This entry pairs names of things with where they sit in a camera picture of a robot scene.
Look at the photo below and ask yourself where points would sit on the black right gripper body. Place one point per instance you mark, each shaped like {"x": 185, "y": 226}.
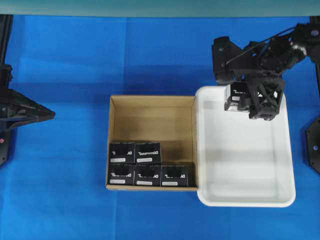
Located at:
{"x": 272, "y": 58}

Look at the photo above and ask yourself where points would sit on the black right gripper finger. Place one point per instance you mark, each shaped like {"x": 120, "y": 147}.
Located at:
{"x": 265, "y": 96}
{"x": 244, "y": 104}

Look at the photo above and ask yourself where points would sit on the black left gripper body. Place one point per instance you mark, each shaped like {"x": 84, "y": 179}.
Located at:
{"x": 17, "y": 110}

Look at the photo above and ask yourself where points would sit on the black Dynamixel box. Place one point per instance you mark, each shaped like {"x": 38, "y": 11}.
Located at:
{"x": 148, "y": 175}
{"x": 174, "y": 176}
{"x": 122, "y": 153}
{"x": 232, "y": 94}
{"x": 121, "y": 174}
{"x": 148, "y": 153}

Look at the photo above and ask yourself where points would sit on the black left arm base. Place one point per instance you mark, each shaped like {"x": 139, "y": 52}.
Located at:
{"x": 7, "y": 146}

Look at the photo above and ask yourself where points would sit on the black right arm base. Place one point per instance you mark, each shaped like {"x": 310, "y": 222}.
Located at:
{"x": 310, "y": 141}

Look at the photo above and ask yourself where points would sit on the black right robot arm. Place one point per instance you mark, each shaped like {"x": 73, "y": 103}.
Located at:
{"x": 254, "y": 74}

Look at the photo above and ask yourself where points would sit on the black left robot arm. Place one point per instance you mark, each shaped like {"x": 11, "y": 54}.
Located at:
{"x": 5, "y": 62}

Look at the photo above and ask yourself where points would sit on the brown cardboard box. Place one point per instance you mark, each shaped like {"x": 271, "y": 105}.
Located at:
{"x": 167, "y": 119}

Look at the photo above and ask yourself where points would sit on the white plastic tray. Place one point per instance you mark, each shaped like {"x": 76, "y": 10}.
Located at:
{"x": 242, "y": 162}

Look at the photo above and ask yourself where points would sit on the blue table cloth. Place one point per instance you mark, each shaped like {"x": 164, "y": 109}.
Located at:
{"x": 53, "y": 185}

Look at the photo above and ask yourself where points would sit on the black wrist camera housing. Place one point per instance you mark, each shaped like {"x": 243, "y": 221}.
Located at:
{"x": 228, "y": 65}

